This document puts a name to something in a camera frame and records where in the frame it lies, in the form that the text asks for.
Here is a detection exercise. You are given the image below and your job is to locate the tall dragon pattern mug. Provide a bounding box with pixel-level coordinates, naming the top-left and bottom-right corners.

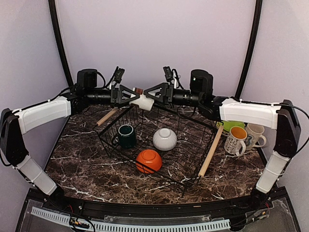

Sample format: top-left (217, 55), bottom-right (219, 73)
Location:
top-left (245, 123), bottom-right (267, 150)

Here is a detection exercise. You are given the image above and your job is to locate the white slotted cable duct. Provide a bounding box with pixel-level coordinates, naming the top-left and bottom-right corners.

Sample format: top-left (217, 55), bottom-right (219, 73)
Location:
top-left (30, 207), bottom-right (231, 232)

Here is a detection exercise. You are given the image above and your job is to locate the white leaf pattern mug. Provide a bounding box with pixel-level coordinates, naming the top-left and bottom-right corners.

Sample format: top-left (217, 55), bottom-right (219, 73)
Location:
top-left (224, 126), bottom-right (248, 157)

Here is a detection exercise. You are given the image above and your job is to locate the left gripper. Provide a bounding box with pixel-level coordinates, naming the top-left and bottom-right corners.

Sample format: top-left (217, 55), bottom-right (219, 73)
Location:
top-left (87, 85), bottom-right (140, 108)

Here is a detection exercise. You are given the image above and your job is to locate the black wire dish rack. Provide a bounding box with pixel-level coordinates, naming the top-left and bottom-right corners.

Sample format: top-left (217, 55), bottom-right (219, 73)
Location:
top-left (98, 105), bottom-right (217, 194)

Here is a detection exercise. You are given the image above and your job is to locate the wooden rack handle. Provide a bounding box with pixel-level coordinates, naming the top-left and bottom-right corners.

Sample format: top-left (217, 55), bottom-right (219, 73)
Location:
top-left (97, 108), bottom-right (118, 126)
top-left (198, 125), bottom-right (224, 177)

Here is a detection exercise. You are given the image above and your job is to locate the lime green plate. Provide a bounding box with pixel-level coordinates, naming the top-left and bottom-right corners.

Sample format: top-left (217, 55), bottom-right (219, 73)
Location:
top-left (223, 121), bottom-right (245, 132)

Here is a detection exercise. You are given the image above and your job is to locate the dark green cup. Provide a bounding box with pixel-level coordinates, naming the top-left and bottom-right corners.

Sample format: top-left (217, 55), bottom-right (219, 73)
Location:
top-left (112, 124), bottom-right (137, 149)

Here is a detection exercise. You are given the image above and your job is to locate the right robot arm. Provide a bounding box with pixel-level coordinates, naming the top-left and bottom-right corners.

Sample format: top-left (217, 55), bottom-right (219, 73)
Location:
top-left (143, 67), bottom-right (301, 210)

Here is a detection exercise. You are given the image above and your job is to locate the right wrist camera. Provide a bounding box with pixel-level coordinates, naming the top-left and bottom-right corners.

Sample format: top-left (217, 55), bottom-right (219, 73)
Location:
top-left (163, 66), bottom-right (183, 89)

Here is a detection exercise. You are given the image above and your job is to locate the orange bowl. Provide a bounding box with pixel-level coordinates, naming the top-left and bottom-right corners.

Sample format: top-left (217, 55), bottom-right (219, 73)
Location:
top-left (136, 149), bottom-right (162, 174)

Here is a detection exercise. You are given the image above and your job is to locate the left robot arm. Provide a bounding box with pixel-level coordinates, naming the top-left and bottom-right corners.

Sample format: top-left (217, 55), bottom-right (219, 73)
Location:
top-left (0, 67), bottom-right (142, 211)

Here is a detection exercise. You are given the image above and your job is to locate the white ribbed bowl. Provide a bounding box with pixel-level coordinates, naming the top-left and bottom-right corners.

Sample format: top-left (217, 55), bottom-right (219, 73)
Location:
top-left (153, 128), bottom-right (177, 151)

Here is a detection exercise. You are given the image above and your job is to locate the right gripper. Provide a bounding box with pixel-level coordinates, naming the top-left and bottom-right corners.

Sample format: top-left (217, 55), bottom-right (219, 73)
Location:
top-left (143, 82), bottom-right (203, 108)

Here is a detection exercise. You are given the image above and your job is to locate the right wooden rack handle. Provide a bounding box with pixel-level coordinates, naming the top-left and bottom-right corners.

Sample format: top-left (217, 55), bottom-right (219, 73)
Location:
top-left (198, 125), bottom-right (224, 177)

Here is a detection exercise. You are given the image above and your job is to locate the black front rail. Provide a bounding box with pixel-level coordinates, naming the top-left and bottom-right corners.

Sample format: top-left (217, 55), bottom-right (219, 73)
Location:
top-left (43, 196), bottom-right (258, 218)

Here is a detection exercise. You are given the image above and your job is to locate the left wooden rack handle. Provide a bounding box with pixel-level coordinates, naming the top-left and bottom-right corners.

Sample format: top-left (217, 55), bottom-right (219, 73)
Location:
top-left (97, 108), bottom-right (118, 126)

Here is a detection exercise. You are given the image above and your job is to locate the white brown striped cup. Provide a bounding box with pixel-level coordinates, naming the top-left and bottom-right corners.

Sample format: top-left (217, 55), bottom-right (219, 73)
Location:
top-left (129, 87), bottom-right (154, 111)

